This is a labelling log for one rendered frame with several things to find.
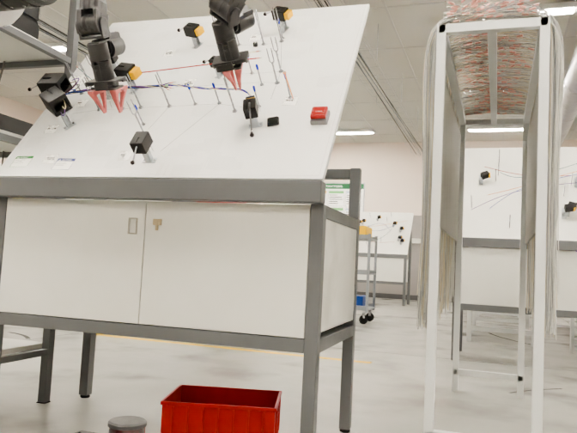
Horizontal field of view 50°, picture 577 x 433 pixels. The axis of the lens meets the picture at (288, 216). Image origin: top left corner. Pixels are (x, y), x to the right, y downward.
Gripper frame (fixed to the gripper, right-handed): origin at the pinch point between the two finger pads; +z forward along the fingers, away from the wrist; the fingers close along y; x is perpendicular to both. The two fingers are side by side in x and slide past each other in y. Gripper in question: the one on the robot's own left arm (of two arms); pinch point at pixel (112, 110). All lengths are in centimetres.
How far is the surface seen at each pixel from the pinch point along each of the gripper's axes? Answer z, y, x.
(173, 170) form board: 22.5, -11.1, -9.1
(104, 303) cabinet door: 61, 11, 12
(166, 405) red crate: 96, -6, 16
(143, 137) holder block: 11.4, -2.5, -9.5
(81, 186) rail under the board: 25.5, 20.3, -2.6
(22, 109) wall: 178, 726, -749
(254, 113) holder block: 9.3, -34.5, -25.6
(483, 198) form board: 152, -98, -297
